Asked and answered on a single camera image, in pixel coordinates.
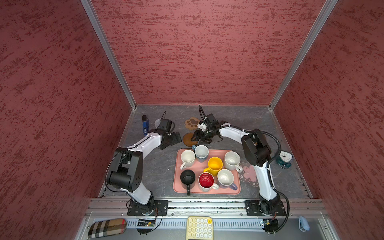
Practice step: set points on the brown paw print coaster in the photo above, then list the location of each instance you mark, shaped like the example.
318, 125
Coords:
192, 123

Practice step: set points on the blue lighter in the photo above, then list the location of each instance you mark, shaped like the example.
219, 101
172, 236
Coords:
146, 124

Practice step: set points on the light blue small device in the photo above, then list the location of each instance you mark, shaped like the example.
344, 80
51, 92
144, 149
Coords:
303, 224

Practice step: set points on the yellow calculator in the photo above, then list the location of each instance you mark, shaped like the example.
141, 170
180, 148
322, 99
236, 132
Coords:
200, 228

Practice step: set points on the dark brown round coaster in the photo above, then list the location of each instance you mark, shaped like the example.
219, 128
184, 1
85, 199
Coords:
187, 140

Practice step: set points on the red interior white mug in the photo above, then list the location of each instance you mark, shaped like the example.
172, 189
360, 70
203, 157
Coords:
207, 182

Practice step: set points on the plaid glasses case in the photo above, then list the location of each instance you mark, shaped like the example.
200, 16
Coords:
107, 228

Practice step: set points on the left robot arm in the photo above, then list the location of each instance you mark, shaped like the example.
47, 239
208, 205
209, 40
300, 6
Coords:
125, 171

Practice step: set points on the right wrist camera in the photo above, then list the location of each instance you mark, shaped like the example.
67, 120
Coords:
210, 122

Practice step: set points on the black mug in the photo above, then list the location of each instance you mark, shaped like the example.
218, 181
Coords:
188, 180

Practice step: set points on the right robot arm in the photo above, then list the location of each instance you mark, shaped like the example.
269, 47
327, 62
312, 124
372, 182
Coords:
260, 149

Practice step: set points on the grey round coaster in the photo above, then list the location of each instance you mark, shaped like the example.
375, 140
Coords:
157, 123

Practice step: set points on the light blue patterned mug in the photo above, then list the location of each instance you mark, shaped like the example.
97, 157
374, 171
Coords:
201, 152

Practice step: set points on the yellow mug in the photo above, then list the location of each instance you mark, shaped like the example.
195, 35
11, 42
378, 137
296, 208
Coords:
215, 164

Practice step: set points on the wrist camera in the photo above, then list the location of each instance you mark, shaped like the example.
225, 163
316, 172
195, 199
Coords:
210, 122
166, 125

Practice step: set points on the white mug back left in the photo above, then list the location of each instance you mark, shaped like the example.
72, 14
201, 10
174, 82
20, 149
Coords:
188, 159

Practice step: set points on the white mug purple handle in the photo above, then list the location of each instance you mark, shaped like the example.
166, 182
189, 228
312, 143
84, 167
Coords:
226, 179

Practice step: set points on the aluminium front rail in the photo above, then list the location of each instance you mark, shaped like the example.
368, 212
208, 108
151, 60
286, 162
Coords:
115, 207

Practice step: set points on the white mug back right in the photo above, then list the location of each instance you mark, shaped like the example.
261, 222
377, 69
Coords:
232, 162

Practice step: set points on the small green alarm clock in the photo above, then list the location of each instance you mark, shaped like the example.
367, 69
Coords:
284, 160

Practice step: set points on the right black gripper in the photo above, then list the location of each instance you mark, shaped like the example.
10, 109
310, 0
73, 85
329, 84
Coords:
196, 133

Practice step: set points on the pink plastic tray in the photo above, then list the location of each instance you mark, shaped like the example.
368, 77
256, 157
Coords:
198, 168

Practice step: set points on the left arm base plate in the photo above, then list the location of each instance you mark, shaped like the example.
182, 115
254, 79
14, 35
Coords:
153, 208

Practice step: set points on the pink flower coaster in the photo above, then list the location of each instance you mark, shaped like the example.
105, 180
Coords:
248, 175

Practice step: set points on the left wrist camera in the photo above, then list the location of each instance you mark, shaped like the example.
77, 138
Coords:
166, 125

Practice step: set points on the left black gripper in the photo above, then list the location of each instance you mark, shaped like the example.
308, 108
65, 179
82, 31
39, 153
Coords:
174, 140

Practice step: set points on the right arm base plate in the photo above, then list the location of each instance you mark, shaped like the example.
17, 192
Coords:
253, 208

